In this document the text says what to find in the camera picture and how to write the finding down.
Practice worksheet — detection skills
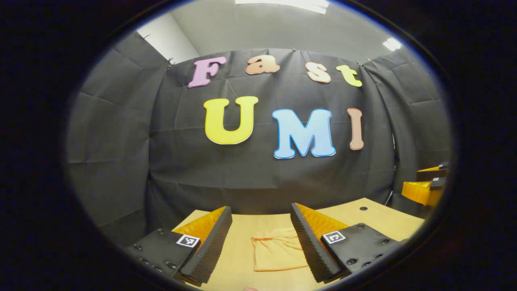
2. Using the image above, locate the black backdrop cloth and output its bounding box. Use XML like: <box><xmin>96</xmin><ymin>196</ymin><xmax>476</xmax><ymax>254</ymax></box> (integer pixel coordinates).
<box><xmin>66</xmin><ymin>32</ymin><xmax>452</xmax><ymax>247</ymax></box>

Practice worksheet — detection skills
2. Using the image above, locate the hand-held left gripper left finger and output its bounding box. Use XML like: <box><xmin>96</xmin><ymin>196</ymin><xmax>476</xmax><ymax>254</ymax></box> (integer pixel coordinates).
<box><xmin>124</xmin><ymin>206</ymin><xmax>233</xmax><ymax>284</ymax></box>

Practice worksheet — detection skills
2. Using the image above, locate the orange T-shirt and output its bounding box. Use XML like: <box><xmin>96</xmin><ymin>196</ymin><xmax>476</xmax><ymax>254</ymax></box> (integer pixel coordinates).
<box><xmin>252</xmin><ymin>227</ymin><xmax>309</xmax><ymax>272</ymax></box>

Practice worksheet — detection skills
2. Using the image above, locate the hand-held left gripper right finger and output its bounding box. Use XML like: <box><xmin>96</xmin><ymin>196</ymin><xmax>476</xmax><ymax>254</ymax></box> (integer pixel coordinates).
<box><xmin>291</xmin><ymin>203</ymin><xmax>406</xmax><ymax>283</ymax></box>

